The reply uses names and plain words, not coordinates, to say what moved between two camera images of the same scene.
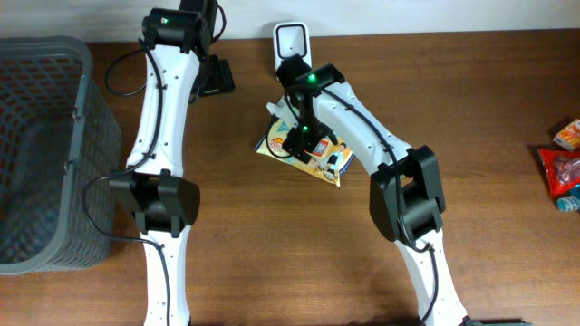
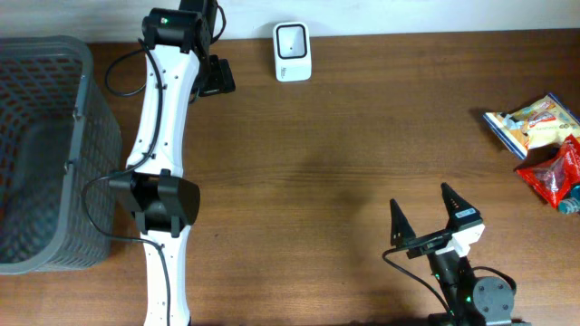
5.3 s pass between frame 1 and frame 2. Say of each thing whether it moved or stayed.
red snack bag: moved
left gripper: stayed
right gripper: moved
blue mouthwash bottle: stayed
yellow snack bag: moved
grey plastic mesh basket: stayed
